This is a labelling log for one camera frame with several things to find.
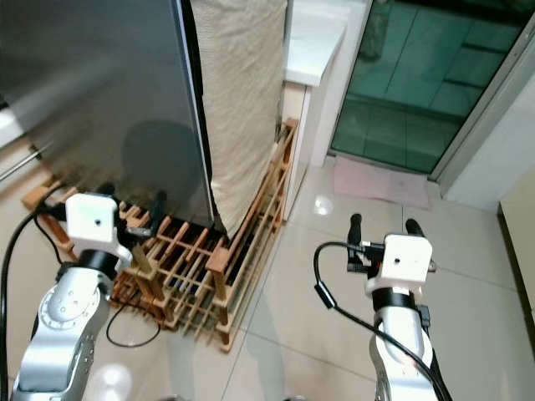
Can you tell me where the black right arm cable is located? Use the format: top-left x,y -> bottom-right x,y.
313,241 -> 456,401

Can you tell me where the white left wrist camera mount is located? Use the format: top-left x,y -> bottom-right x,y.
65,192 -> 132,260

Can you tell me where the green glass sliding door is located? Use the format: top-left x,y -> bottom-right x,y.
330,0 -> 535,176

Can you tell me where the beige cloth cover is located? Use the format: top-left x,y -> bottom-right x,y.
191,0 -> 289,239

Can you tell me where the white counter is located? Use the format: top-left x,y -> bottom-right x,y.
280,0 -> 373,168

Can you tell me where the wooden slatted rack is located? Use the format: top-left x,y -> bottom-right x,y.
23,117 -> 300,352

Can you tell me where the metal cabinet handle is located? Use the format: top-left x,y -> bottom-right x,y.
0,142 -> 51,180

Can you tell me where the beige kitchen cabinet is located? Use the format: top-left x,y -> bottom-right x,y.
0,104 -> 51,180

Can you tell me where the grey fridge door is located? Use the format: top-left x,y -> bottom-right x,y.
0,0 -> 214,226

